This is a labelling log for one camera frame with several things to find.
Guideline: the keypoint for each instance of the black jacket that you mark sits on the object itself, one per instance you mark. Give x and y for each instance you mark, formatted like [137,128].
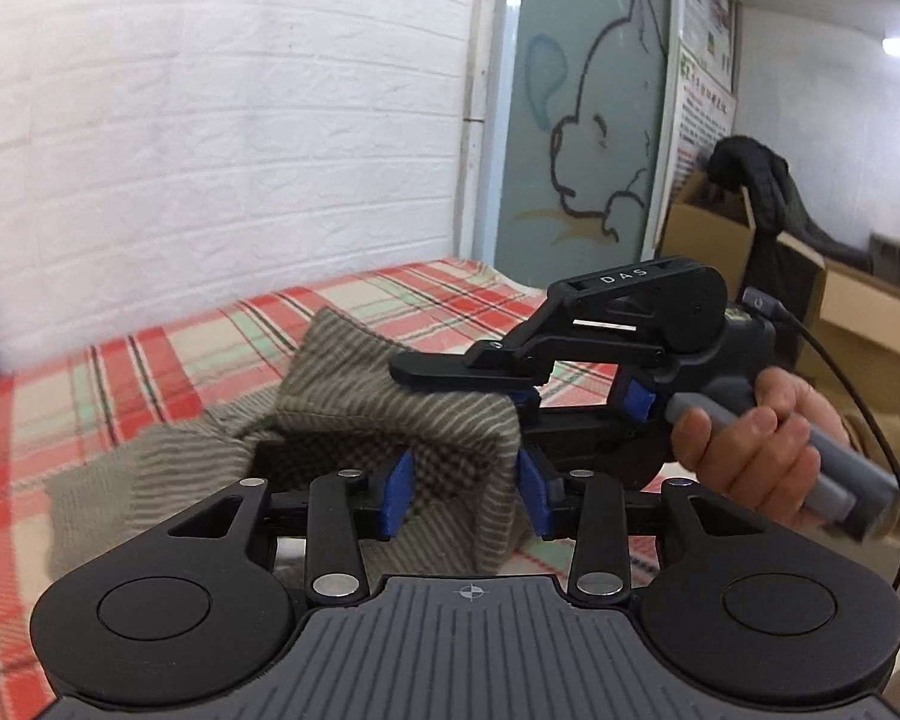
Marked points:
[772,187]

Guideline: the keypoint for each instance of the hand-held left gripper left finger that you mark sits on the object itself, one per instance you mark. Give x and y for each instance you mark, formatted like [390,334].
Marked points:
[399,491]

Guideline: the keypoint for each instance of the open cardboard box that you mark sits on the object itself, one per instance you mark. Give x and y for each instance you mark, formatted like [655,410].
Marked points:
[701,229]

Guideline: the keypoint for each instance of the grey striped sweater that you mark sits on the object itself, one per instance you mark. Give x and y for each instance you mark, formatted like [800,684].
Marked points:
[390,405]

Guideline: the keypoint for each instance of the frosted door with cartoon drawing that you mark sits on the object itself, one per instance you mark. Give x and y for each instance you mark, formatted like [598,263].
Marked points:
[585,52]

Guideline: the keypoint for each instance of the wall poster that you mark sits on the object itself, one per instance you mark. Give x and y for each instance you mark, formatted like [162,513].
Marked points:
[709,52]

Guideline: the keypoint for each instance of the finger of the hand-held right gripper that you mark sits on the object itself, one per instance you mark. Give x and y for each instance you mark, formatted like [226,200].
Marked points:
[450,367]
[570,427]

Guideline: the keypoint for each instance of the red plaid blanket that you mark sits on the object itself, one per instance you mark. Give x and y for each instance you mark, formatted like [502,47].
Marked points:
[82,390]

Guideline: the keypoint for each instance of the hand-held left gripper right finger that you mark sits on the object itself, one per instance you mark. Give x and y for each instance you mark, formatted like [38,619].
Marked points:
[532,491]

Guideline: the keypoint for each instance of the person's right hand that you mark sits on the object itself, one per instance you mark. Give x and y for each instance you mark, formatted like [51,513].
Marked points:
[757,457]

